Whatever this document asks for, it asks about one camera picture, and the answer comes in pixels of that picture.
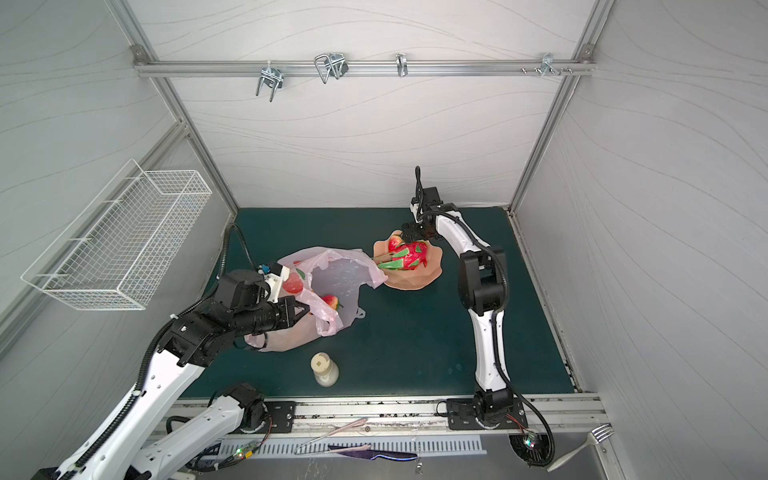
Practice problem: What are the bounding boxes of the peach with leaf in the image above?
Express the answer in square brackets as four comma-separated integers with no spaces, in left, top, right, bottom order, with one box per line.
[387,234,405,253]

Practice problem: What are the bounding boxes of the red dragon fruit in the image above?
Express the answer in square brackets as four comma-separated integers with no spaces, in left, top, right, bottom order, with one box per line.
[375,241,429,271]

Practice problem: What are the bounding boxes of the pink plastic bag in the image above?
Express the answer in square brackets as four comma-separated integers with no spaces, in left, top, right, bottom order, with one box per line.
[244,247,387,352]

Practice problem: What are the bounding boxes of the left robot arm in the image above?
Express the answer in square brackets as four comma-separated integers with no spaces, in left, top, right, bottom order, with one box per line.
[34,223,310,479]

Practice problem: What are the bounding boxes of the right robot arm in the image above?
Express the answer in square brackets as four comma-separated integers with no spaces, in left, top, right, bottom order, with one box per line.
[403,167,556,468]

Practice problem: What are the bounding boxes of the tan fruit plate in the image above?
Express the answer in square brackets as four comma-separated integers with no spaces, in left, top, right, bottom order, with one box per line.
[373,230,443,291]

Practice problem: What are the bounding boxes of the small beige bottle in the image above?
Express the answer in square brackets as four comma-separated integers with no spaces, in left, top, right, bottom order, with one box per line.
[310,352,340,388]

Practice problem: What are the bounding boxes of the pink clear tongs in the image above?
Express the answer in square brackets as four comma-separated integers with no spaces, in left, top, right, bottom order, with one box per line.
[294,418,368,454]

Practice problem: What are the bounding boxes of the middle metal hook clamp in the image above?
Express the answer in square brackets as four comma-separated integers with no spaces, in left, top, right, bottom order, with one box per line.
[313,52,349,84]

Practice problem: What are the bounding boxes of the metal hook clamp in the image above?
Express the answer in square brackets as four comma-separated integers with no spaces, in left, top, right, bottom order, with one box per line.
[255,64,284,102]
[313,52,349,84]

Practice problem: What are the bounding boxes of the left metal hook clamp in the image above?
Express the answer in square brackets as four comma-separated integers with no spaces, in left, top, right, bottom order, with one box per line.
[255,64,284,102]

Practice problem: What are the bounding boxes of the right silver fork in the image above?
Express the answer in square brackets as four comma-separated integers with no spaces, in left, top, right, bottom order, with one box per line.
[546,423,615,473]

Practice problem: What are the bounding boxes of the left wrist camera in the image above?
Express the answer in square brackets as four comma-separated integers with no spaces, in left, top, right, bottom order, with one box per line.
[258,262,290,303]

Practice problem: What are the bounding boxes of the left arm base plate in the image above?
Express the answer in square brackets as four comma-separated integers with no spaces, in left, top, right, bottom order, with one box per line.
[236,401,297,434]

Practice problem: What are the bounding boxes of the white wire basket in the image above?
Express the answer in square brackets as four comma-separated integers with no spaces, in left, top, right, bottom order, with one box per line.
[21,159,212,311]

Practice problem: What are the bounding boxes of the purple handled knife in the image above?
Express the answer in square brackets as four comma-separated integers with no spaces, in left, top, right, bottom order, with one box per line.
[328,444,418,462]

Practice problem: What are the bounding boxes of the small metal ring clamp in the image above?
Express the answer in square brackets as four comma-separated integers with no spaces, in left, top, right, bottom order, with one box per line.
[395,53,408,78]

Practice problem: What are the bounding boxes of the metal crossbar rail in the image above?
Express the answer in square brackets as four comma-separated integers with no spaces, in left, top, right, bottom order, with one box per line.
[134,57,597,79]

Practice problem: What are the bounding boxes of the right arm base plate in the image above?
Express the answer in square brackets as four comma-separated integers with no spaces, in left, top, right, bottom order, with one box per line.
[436,398,528,431]

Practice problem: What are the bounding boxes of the right metal bracket clamp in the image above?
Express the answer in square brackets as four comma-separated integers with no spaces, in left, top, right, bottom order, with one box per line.
[520,53,573,77]

